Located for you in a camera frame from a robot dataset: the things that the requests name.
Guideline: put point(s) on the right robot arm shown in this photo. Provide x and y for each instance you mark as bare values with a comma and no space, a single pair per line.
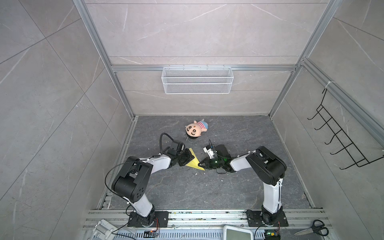
269,168

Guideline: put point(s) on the white device bottom left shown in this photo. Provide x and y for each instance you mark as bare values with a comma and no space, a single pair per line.
104,230

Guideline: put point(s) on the white wire mesh basket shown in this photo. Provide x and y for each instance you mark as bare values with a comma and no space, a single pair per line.
197,80

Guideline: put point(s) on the black wire hook rack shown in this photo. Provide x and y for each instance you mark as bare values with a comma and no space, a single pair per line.
340,136

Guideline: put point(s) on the small green circuit board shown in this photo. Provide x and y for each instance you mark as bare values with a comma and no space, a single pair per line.
272,235

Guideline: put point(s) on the plush doll toy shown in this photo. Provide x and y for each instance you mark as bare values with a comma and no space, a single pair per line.
195,129

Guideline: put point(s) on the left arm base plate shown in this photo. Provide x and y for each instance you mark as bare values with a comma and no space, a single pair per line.
154,219

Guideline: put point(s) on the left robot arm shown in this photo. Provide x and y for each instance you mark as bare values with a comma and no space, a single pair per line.
133,178

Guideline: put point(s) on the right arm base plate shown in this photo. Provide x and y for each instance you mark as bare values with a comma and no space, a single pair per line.
265,218

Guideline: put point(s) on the yellow square paper sheet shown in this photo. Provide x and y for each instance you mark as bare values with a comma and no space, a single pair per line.
194,163

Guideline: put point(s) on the black handled scissors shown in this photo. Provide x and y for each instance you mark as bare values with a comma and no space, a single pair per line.
318,227

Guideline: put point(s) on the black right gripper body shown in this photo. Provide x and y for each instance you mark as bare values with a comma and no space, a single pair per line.
215,163

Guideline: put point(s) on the white digital scale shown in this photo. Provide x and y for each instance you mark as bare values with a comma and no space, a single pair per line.
237,233

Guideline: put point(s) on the small red-wired circuit board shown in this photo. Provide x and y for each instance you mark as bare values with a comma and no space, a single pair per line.
151,234

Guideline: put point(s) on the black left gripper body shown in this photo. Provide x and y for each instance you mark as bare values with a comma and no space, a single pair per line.
184,157

